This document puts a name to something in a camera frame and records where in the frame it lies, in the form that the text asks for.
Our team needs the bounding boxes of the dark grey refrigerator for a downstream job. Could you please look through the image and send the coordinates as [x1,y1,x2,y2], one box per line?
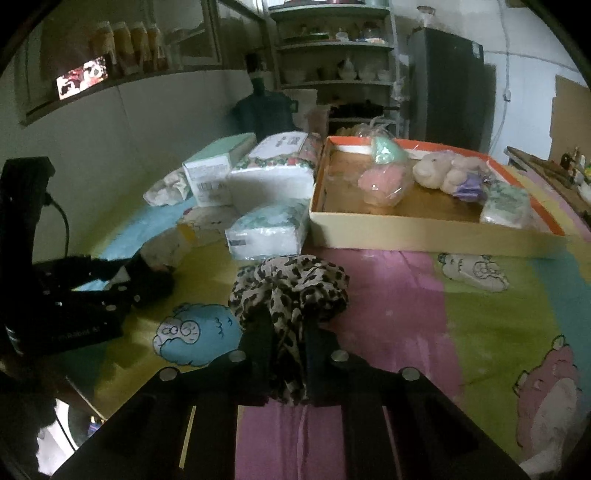
[406,25,498,153]

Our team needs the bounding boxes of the colourful printed packet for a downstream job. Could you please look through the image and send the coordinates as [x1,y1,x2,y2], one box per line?
[55,55,110,100]

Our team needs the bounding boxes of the white blue-print tissue pack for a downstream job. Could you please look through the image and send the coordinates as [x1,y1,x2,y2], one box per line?
[224,199,311,260]

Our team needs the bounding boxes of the cardboard sheet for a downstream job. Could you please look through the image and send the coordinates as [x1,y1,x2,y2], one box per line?
[549,74,591,154]

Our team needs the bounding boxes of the pink towel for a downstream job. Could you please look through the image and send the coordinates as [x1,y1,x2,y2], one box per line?
[358,163,414,206]

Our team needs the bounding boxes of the black water pump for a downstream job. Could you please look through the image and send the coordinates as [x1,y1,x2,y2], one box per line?
[245,52,269,96]

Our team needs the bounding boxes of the cream soft item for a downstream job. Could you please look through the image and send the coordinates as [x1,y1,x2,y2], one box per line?
[139,223,197,274]

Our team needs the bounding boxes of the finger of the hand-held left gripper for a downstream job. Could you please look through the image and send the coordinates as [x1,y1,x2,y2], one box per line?
[91,274,176,320]
[73,253,154,290]

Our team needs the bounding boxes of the leopard print scarf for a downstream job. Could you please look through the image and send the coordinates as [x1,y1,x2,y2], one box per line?
[228,255,351,408]

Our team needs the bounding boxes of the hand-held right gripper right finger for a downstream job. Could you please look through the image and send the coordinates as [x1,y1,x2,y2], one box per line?
[302,318,532,480]

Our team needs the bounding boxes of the clear plastic bags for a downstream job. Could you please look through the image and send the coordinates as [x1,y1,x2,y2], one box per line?
[355,117,399,140]

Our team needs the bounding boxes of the green towel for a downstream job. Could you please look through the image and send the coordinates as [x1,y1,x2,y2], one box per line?
[371,136,410,166]

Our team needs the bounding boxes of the floral tissue pack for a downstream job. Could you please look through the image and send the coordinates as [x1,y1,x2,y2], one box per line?
[229,131,324,213]

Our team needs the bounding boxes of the black cable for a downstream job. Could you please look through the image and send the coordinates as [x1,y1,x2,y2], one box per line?
[44,193,71,259]

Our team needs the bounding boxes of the orange-rimmed cardboard box tray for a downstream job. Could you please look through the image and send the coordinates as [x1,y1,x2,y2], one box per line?
[308,136,570,253]

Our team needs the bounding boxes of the small green-print tissue pack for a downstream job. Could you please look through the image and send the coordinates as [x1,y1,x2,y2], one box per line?
[480,182,533,228]

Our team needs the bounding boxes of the large green water jug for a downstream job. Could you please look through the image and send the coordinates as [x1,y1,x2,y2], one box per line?
[231,90,299,140]

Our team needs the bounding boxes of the pale green box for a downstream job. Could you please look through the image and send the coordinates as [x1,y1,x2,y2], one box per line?
[182,133,257,208]

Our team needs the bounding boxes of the white shelf unit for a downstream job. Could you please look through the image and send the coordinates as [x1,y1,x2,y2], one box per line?
[268,0,402,139]

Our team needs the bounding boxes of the group of condiment bottles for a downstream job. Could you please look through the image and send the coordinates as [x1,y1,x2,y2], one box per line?
[558,147,591,186]

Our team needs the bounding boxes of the colourful printed mat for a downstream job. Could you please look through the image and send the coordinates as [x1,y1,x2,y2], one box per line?
[46,134,591,480]

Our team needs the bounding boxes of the white sack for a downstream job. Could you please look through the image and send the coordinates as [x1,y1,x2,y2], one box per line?
[288,88,320,133]

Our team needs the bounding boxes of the cream plush toy purple dress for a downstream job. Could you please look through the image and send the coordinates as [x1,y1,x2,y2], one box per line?
[412,152,495,202]

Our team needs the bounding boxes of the orange bottle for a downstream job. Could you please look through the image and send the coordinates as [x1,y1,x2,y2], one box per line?
[91,21,115,75]
[130,22,151,72]
[113,21,133,75]
[148,24,168,71]

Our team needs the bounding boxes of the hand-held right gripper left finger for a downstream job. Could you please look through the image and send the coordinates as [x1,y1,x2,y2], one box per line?
[51,307,279,480]

